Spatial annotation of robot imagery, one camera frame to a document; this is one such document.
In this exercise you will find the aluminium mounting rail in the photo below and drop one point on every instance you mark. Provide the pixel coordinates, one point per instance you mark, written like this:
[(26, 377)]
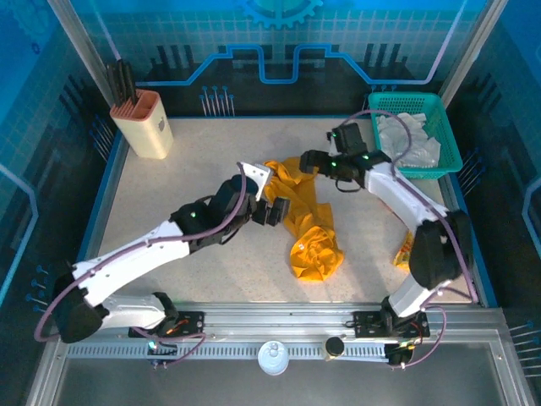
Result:
[(274, 319)]

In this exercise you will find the yellow t-shirt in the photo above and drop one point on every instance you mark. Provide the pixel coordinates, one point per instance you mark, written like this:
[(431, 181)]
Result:
[(313, 254)]

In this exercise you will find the teal plastic basket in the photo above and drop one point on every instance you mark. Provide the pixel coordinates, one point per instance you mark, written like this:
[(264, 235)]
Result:
[(450, 144)]

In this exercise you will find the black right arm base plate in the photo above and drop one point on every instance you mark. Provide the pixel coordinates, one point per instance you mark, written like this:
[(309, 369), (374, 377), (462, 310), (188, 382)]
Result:
[(363, 323)]

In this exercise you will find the white round lid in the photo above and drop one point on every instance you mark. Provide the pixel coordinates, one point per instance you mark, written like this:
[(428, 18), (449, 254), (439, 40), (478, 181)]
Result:
[(274, 357)]

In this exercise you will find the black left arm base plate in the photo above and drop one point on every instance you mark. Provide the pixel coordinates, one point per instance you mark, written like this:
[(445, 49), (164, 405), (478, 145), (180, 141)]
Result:
[(194, 323)]

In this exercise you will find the beige knife block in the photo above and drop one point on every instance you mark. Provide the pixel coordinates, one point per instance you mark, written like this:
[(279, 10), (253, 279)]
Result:
[(148, 135)]

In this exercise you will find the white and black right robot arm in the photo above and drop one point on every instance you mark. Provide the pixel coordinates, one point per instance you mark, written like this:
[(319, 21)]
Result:
[(406, 203)]

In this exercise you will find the aluminium frame post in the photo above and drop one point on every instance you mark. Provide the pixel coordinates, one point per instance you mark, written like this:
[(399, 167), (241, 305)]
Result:
[(471, 42), (82, 42)]

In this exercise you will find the black round knob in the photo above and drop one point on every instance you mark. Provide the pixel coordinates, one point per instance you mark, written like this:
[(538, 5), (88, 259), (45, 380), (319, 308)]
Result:
[(334, 346)]

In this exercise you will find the white t-shirt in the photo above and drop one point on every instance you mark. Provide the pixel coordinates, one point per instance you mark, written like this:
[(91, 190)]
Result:
[(422, 148)]

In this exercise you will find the yellow snack bag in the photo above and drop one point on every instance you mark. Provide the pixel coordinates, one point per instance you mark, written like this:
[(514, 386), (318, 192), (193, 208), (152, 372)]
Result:
[(403, 254)]

